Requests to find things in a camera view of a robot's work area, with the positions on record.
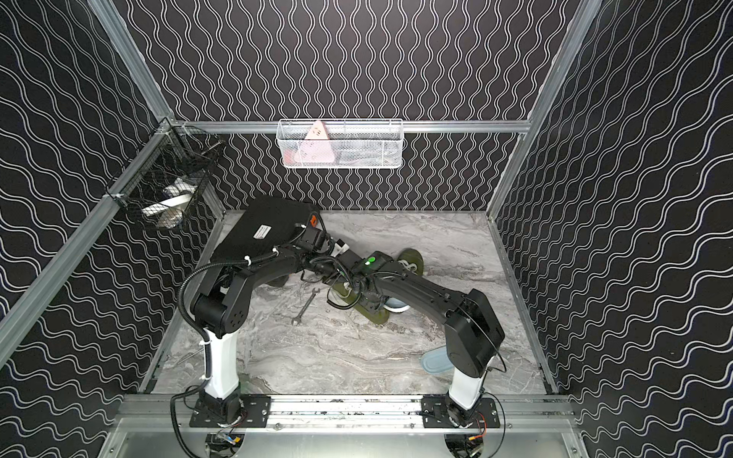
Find olive green shoe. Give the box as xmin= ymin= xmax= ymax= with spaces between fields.
xmin=397 ymin=248 xmax=425 ymax=276
xmin=328 ymin=280 xmax=391 ymax=324

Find light blue insole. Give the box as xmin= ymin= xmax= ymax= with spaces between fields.
xmin=384 ymin=298 xmax=410 ymax=314
xmin=420 ymin=347 xmax=454 ymax=375

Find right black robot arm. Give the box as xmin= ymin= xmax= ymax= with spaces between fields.
xmin=336 ymin=251 xmax=505 ymax=410

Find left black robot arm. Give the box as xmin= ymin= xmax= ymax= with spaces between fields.
xmin=174 ymin=213 xmax=358 ymax=405

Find black tool case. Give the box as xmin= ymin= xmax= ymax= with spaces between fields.
xmin=210 ymin=196 xmax=320 ymax=268

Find silver wrench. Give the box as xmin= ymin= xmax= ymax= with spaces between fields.
xmin=291 ymin=288 xmax=321 ymax=326

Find pink triangle card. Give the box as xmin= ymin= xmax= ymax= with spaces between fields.
xmin=290 ymin=119 xmax=336 ymax=166

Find white items in black basket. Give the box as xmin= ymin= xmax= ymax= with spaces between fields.
xmin=141 ymin=177 xmax=198 ymax=229

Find white wire basket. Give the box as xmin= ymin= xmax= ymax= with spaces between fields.
xmin=276 ymin=118 xmax=405 ymax=169

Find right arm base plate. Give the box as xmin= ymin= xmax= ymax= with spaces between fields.
xmin=418 ymin=395 xmax=501 ymax=429

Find black wire basket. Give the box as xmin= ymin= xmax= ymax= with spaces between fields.
xmin=108 ymin=125 xmax=225 ymax=231

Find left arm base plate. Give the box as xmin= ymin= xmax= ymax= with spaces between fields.
xmin=189 ymin=393 xmax=272 ymax=429

